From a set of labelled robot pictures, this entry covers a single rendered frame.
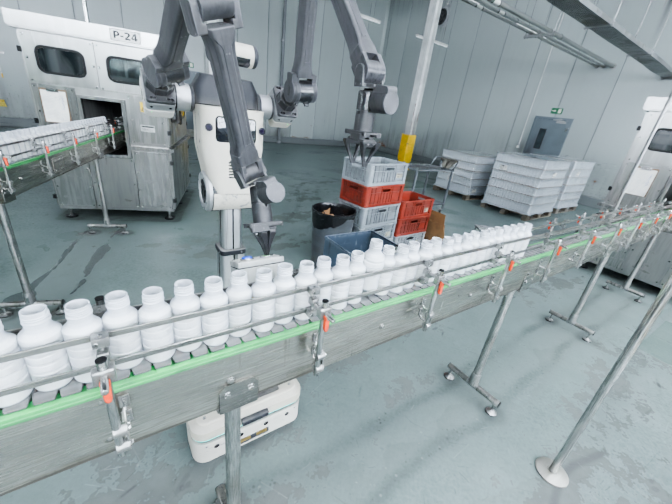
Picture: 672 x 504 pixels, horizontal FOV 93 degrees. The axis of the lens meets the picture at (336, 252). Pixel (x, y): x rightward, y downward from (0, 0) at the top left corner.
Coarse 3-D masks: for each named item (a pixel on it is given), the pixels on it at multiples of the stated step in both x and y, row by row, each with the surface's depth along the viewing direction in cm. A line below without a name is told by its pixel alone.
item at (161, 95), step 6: (144, 72) 97; (144, 78) 98; (144, 84) 99; (150, 84) 97; (174, 84) 101; (144, 90) 101; (150, 90) 100; (156, 90) 98; (162, 90) 99; (168, 90) 100; (174, 90) 104; (150, 96) 100; (156, 96) 101; (162, 96) 102; (168, 96) 103; (174, 96) 104; (150, 102) 101; (156, 102) 102; (162, 102) 102; (168, 102) 103; (174, 102) 104
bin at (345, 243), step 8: (352, 232) 171; (360, 232) 174; (368, 232) 177; (328, 240) 159; (336, 240) 166; (344, 240) 169; (352, 240) 173; (360, 240) 176; (368, 240) 180; (384, 240) 170; (328, 248) 160; (336, 248) 154; (344, 248) 172; (352, 248) 175; (360, 248) 179; (368, 248) 182; (328, 256) 161; (336, 256) 155
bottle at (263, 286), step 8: (256, 272) 77; (264, 272) 78; (256, 280) 76; (264, 280) 76; (256, 288) 76; (264, 288) 76; (272, 288) 77; (256, 296) 76; (256, 304) 77; (264, 304) 77; (272, 304) 79; (256, 312) 78; (264, 312) 78; (272, 312) 80; (256, 320) 79; (256, 328) 80; (264, 328) 80
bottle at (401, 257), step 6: (402, 246) 105; (408, 246) 103; (402, 252) 102; (408, 252) 103; (396, 258) 103; (402, 258) 102; (408, 258) 104; (396, 264) 103; (402, 264) 102; (396, 270) 104; (402, 270) 103; (396, 276) 104; (402, 276) 104; (390, 282) 106; (396, 282) 105; (396, 288) 106; (402, 288) 107
